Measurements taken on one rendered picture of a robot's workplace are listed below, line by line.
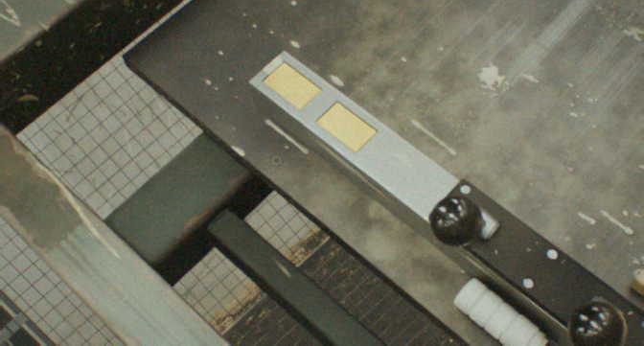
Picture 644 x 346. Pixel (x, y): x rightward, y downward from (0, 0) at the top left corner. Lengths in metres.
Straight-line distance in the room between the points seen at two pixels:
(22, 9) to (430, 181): 0.41
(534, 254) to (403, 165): 0.14
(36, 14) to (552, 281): 0.52
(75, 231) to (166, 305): 0.11
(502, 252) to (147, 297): 0.30
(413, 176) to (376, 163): 0.04
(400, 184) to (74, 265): 0.29
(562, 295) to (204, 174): 0.37
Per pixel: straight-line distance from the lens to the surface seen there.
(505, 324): 0.67
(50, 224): 0.72
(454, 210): 0.55
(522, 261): 0.67
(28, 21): 0.78
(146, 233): 0.78
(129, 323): 0.66
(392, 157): 0.71
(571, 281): 0.67
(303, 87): 0.75
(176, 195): 0.79
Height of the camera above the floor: 1.75
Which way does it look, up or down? 15 degrees down
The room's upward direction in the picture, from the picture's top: 39 degrees counter-clockwise
